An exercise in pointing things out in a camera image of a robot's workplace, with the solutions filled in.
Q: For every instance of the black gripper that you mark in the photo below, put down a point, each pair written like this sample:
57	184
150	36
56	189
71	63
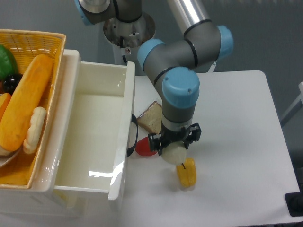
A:
157	142

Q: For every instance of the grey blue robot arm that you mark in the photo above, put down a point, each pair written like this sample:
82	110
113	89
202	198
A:
170	68

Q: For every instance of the bread slice in plastic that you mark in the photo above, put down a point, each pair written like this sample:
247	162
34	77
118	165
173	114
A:
150	119

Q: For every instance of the red bell pepper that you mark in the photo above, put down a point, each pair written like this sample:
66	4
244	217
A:
143	148

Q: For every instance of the yellow bell pepper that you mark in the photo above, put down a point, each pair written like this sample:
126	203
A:
186	173

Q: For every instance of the white plastic drawer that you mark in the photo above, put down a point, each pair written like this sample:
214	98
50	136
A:
88	140

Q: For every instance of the white furniture leg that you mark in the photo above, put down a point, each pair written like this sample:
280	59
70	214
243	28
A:
293	108

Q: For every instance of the black device at edge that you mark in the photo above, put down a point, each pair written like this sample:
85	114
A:
294	203

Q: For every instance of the cream croissant pastry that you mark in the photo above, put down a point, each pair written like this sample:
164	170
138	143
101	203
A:
34	131

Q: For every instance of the yellow wicker basket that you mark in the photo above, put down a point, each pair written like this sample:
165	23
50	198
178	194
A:
19	173

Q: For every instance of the orange baguette loaf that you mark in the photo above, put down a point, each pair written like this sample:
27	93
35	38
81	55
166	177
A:
26	97

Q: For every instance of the white plate in basket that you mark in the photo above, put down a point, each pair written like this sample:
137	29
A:
6	159

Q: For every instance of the black round fruit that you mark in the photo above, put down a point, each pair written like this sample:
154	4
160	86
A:
10	82

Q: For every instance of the orange food piece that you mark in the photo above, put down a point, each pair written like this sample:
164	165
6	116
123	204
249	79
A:
4	101

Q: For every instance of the green bell pepper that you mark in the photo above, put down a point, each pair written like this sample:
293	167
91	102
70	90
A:
8	64

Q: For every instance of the black drawer handle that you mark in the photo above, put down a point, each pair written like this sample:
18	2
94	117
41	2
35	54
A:
133	135

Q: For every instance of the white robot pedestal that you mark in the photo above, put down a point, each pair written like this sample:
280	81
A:
127	38

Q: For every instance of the white cabinet frame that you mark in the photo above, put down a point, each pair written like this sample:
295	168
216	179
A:
61	201

